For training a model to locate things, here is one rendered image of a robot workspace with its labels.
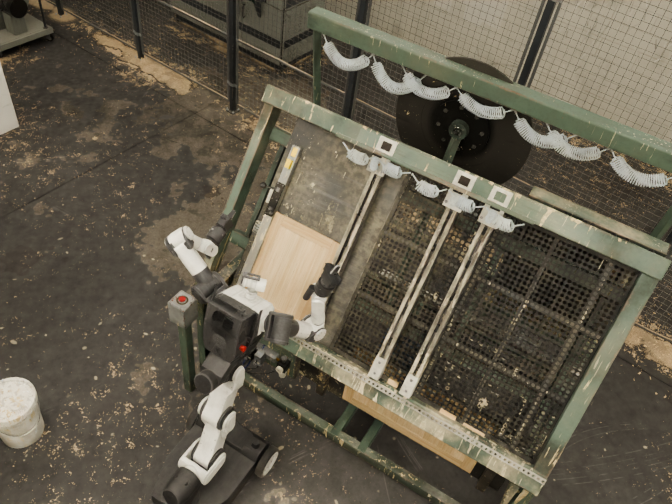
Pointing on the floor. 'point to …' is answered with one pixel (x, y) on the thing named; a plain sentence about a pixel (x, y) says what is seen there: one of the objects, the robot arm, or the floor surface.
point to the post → (187, 357)
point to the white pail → (19, 413)
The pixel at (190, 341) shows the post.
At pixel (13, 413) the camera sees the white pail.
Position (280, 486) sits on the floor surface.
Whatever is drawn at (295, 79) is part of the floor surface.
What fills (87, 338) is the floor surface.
